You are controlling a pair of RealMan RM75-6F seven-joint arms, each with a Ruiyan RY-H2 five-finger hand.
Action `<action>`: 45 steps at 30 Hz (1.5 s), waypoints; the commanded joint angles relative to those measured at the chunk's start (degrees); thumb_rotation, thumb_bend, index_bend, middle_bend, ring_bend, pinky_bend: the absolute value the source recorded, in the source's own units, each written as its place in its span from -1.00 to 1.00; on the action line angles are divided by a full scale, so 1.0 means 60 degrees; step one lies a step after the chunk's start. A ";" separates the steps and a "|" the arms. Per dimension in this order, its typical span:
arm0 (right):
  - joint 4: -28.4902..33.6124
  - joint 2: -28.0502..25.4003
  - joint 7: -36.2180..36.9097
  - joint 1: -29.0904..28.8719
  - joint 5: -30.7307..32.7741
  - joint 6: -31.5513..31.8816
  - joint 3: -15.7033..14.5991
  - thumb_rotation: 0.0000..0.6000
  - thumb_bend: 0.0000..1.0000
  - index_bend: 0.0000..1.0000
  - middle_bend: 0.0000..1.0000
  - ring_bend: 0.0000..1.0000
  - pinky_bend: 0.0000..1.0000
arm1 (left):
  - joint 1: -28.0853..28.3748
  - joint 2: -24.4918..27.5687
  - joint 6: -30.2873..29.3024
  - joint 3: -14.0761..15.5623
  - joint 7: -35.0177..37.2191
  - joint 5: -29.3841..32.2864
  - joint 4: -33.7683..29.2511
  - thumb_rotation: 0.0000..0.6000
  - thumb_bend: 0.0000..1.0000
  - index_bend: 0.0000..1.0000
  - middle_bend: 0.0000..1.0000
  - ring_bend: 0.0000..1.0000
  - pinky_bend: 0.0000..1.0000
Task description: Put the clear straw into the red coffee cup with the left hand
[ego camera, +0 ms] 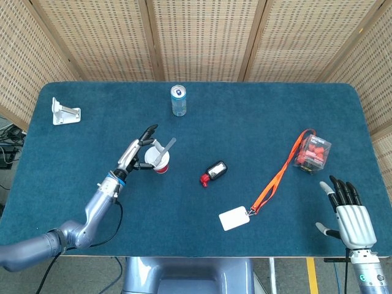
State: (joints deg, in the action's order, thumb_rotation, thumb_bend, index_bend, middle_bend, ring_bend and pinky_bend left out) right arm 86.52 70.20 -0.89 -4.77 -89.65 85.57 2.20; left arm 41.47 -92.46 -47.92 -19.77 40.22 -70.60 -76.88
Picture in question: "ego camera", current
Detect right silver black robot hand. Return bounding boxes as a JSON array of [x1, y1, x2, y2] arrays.
[[315, 175, 377, 248]]

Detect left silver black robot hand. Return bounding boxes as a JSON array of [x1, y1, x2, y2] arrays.
[[116, 124, 164, 176]]

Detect transparent plastic straw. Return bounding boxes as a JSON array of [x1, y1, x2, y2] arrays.
[[154, 137, 177, 165]]

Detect red paper cup white lid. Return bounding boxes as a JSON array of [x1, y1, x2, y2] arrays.
[[144, 146, 170, 175]]

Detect light blue drink can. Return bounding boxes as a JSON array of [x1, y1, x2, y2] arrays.
[[170, 85, 187, 117]]

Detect white metal phone stand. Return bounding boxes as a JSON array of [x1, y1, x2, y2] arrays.
[[51, 97, 82, 126]]

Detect clear box red contents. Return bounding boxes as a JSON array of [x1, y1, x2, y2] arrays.
[[293, 134, 333, 176]]

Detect black bottle red cap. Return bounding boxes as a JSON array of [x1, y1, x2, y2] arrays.
[[200, 160, 228, 188]]

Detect white table leg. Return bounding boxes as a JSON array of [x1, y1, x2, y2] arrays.
[[268, 257, 278, 294]]

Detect white badge card holder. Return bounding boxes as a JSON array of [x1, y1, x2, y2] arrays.
[[218, 206, 250, 232]]

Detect grey-blue robot torso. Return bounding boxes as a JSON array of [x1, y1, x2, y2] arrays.
[[121, 256, 255, 294]]

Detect blue felt table cover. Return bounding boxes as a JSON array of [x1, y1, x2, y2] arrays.
[[0, 81, 392, 258]]

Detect woven bamboo folding screen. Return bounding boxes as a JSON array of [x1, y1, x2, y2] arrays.
[[0, 0, 392, 197]]

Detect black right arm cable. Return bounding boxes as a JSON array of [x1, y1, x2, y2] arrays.
[[345, 247, 351, 294]]

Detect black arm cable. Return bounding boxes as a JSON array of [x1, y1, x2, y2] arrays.
[[36, 200, 124, 294], [345, 247, 351, 294]]

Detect blue cable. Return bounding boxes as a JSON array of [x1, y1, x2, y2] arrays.
[[333, 262, 341, 294]]

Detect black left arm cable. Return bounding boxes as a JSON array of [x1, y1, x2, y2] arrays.
[[36, 200, 124, 294]]

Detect orange lanyard strap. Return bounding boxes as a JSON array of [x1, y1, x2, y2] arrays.
[[247, 129, 316, 216]]

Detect black floor cables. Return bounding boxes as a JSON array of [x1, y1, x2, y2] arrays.
[[0, 124, 27, 169]]

